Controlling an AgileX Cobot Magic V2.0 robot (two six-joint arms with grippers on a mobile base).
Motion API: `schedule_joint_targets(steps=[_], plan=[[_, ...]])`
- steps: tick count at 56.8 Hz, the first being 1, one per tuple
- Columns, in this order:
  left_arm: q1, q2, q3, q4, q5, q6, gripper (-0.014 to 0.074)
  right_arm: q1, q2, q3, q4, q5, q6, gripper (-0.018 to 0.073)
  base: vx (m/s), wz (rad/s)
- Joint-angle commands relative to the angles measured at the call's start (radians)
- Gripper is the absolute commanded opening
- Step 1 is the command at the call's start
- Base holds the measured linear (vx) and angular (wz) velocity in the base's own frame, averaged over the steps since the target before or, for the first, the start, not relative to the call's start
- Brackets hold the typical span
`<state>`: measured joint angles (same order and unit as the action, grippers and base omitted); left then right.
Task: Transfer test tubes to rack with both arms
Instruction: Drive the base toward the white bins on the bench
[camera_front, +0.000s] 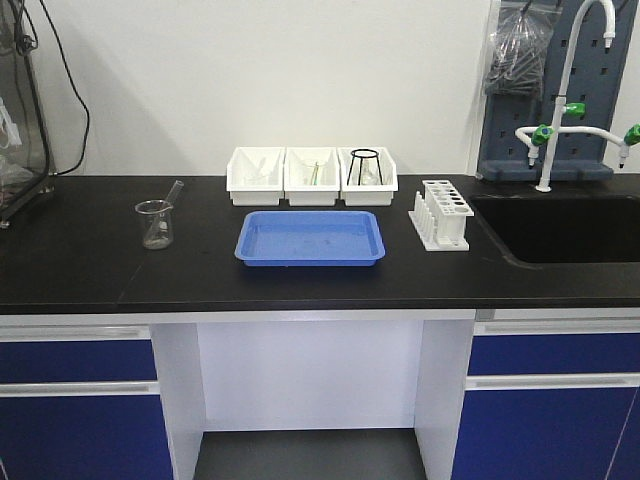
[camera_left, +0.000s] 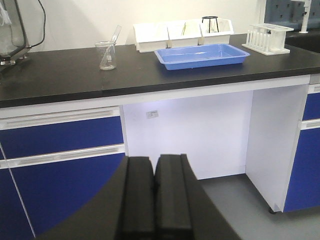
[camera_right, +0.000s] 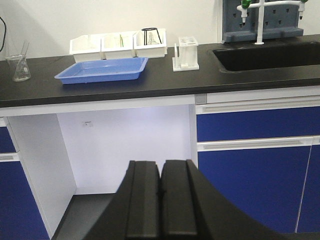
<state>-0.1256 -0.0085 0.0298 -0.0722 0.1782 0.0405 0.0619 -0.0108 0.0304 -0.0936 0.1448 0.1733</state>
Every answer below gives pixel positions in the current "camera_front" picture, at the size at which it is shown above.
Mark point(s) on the clear glass test tube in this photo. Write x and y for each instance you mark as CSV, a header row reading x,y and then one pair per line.
x,y
173,195

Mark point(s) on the white test tube rack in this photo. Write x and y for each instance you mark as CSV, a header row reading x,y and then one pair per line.
x,y
439,216

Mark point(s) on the blue plastic tray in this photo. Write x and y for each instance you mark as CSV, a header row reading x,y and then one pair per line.
x,y
310,238

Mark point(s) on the green yellow plastic spoons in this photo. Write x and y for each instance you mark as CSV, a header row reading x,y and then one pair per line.
x,y
314,177

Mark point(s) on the middle white storage bin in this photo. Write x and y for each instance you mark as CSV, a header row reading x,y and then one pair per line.
x,y
296,193

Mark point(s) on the white storage bin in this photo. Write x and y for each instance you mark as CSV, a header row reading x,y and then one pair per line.
x,y
296,193
373,195
242,163

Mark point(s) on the beaker in middle bin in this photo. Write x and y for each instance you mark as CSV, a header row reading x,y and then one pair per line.
x,y
325,175

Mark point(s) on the glass flask under tripod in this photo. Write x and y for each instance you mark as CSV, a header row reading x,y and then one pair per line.
x,y
368,173

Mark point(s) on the right white storage bin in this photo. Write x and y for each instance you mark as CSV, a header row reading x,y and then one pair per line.
x,y
373,195

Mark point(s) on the glassware in left bin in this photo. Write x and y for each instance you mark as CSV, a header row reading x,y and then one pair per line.
x,y
261,175

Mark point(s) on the left white storage bin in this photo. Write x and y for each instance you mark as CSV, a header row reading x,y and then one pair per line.
x,y
242,163

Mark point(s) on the black metal tripod stand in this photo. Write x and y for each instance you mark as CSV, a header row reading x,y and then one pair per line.
x,y
356,156

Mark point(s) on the clear glass beaker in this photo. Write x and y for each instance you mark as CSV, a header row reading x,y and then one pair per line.
x,y
155,217

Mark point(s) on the blue-grey drying pegboard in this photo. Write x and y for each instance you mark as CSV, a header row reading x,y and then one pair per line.
x,y
595,80

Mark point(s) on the black sink basin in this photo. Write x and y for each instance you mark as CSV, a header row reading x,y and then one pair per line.
x,y
564,230

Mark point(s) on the left upper blue drawer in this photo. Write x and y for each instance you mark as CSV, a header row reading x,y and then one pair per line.
x,y
77,361

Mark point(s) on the blue drawer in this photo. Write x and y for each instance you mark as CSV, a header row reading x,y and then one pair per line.
x,y
77,361
554,354

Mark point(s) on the white lab faucet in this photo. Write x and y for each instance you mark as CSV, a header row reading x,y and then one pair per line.
x,y
535,137

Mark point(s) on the plastic bag of pegs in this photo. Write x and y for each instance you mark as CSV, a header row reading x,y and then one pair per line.
x,y
519,46

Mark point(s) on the left lower blue cabinet door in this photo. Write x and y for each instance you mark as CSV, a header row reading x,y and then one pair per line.
x,y
86,437

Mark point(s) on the blue cabinet door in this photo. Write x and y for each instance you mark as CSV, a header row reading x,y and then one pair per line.
x,y
86,437
549,434

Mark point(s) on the right upper blue drawer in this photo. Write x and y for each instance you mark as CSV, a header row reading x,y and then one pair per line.
x,y
554,354

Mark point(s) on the glass-sided equipment case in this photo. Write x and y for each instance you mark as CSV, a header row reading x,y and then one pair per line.
x,y
27,165

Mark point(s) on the right lower blue cabinet door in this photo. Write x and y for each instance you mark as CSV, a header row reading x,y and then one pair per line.
x,y
549,434

